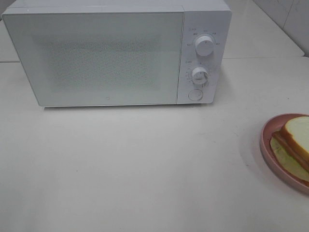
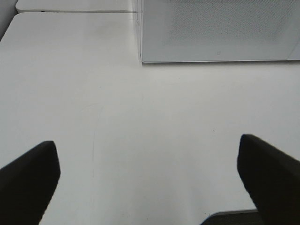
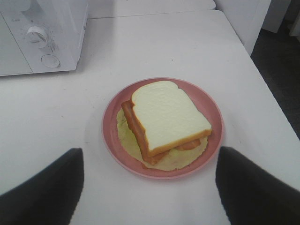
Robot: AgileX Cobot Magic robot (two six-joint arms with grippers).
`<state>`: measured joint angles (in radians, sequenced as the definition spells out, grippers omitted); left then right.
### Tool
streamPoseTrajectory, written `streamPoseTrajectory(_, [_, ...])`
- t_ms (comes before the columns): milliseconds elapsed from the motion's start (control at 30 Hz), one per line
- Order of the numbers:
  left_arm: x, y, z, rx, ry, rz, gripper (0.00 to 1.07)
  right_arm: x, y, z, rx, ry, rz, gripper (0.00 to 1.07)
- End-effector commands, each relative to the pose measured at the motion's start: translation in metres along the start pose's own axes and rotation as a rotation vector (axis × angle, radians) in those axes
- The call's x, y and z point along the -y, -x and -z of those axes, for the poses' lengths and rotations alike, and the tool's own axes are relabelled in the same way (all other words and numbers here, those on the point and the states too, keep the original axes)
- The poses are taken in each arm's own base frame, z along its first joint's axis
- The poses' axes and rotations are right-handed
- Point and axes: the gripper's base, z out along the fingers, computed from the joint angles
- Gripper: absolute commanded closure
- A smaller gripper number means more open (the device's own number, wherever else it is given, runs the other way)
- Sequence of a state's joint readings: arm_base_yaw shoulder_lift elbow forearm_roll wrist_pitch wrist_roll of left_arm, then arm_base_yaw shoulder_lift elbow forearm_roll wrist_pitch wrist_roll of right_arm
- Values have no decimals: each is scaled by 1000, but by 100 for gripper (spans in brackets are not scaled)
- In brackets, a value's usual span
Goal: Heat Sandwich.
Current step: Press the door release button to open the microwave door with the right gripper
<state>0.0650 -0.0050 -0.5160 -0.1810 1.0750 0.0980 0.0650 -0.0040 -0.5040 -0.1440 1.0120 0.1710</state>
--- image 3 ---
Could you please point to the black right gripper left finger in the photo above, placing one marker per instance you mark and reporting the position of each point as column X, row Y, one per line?
column 48, row 198

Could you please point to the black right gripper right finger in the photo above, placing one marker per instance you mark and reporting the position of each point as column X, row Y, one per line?
column 252, row 196

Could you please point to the pink round plate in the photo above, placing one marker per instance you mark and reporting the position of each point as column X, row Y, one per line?
column 204, row 103

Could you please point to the white bread top slice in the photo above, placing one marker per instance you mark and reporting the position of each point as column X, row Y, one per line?
column 167, row 117

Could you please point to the round door release button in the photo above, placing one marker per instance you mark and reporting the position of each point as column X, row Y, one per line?
column 50, row 61

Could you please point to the white lower timer knob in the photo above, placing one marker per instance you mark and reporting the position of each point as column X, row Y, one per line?
column 36, row 36

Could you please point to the white microwave oven body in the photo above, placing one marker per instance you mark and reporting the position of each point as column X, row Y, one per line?
column 64, row 22

